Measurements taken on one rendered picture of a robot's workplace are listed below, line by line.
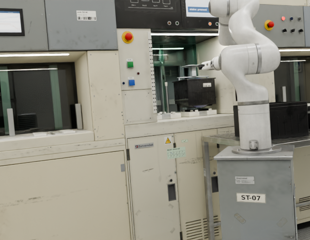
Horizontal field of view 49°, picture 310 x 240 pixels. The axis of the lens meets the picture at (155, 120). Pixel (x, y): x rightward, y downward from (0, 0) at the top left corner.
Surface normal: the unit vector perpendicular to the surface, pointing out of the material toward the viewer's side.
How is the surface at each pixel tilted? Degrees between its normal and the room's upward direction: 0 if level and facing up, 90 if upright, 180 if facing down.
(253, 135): 90
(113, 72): 90
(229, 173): 90
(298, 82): 90
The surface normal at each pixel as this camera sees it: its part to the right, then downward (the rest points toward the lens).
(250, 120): -0.43, 0.08
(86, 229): 0.37, 0.02
